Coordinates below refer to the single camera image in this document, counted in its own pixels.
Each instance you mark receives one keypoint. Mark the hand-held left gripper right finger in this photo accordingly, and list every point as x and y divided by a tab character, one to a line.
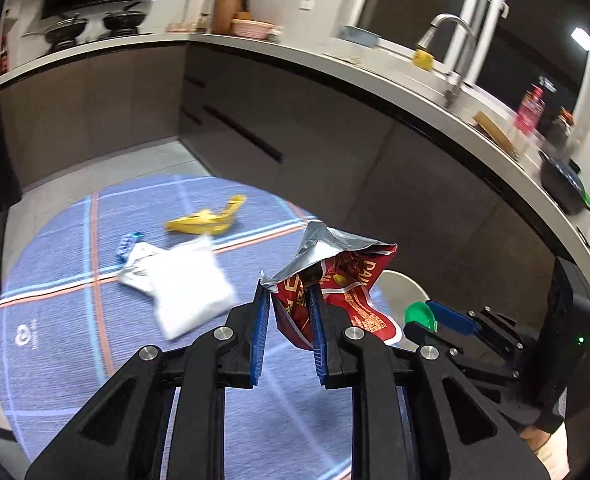
319	340

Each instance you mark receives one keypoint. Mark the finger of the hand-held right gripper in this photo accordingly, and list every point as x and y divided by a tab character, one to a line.
452	317
475	360

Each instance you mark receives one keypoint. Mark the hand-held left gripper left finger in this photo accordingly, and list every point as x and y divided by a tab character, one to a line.
258	335

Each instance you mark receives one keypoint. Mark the green plastic cap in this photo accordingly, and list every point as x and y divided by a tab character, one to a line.
417	316

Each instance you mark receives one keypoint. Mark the red foil snack bag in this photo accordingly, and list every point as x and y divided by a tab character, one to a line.
355	290

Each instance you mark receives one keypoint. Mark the white tissue packet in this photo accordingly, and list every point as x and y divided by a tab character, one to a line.
185	290

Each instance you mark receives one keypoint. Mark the yellow banana peel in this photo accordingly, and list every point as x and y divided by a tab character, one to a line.
200	222

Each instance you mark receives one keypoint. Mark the small blue packet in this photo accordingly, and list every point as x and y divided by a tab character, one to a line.
129	246

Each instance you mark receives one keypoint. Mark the person's right hand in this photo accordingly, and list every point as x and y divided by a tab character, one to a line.
550	455

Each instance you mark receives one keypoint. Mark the dark ribbed pot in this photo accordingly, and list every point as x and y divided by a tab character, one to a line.
560	185

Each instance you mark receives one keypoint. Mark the dark decorated bottle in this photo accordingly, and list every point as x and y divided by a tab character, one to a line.
562	130

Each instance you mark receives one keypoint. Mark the blue plaid tablecloth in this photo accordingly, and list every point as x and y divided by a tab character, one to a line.
65	260

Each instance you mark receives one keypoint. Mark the pink dish soap bottle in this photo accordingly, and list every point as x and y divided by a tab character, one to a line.
529	112

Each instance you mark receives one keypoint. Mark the yellow sponge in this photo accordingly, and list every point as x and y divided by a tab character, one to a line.
423	60

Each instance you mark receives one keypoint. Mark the white kitchen countertop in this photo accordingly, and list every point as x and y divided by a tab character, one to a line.
325	67

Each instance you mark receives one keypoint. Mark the brown base cabinets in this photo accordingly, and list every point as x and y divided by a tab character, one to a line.
100	110

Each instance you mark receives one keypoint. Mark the crumpled rag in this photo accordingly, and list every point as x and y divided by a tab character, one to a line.
345	57

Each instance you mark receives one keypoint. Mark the blue plastic tray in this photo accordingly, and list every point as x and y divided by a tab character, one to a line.
357	36

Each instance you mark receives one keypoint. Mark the small white ornament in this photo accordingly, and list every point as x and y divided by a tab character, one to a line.
276	35

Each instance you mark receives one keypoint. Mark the steel kitchen faucet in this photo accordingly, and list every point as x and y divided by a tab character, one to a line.
447	16

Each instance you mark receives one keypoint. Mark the pink woven basket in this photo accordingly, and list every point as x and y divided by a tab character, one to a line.
252	29

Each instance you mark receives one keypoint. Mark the brown spice jar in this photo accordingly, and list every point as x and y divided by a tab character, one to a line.
204	22

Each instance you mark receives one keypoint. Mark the wooden cutting board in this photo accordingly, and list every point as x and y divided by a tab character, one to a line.
222	12

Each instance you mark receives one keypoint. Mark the black gas stove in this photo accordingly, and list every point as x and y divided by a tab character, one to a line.
95	36

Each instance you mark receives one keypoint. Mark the red sauce bottle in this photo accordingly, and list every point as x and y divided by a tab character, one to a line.
5	55

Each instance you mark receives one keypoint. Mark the white wall socket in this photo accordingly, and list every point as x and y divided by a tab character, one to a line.
305	4

